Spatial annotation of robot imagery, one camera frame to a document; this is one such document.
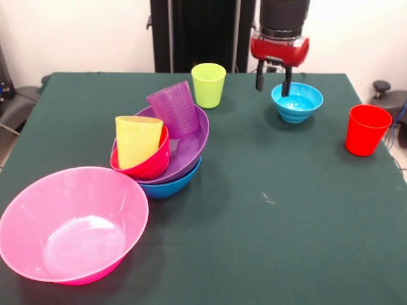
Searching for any black knob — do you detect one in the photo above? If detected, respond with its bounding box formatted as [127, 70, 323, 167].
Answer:
[373, 80, 391, 98]

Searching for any small crimson bowl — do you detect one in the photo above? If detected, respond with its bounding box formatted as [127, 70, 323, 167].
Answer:
[109, 124, 170, 180]

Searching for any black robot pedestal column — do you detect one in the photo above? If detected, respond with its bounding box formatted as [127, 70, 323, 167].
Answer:
[146, 0, 261, 74]

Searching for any green cup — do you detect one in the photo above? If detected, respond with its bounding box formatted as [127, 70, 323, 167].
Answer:
[191, 62, 227, 109]

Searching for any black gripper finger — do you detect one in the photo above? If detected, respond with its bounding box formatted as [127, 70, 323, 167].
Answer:
[255, 59, 265, 92]
[281, 65, 294, 98]

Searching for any yellow cup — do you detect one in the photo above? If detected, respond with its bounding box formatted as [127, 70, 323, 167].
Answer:
[114, 116, 164, 170]

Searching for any black wall cable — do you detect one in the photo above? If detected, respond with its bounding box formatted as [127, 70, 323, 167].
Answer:
[251, 63, 287, 74]

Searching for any purple cup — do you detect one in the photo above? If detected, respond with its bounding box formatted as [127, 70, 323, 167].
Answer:
[146, 80, 200, 140]

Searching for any red cup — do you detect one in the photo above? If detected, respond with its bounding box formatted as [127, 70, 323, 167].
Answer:
[345, 104, 393, 157]

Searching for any dark green table cloth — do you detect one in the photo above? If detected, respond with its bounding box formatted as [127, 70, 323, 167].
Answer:
[0, 71, 407, 305]

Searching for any large pink bowl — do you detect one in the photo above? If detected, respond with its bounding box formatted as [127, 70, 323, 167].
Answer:
[0, 166, 149, 286]

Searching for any large blue bowl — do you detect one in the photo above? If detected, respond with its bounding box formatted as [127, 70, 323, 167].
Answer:
[138, 155, 204, 200]

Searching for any small light blue bowl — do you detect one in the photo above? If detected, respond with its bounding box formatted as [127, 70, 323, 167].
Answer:
[271, 82, 324, 124]

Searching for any large purple bowl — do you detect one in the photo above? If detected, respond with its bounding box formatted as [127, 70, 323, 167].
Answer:
[111, 104, 210, 185]

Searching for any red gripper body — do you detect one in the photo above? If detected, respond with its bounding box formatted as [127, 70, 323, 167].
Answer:
[250, 29, 310, 68]

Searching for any black equipment box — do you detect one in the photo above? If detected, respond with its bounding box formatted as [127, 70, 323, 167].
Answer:
[0, 44, 15, 102]

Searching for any black pedestal leg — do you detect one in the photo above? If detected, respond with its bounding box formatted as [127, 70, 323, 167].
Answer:
[0, 86, 42, 136]
[369, 90, 407, 134]

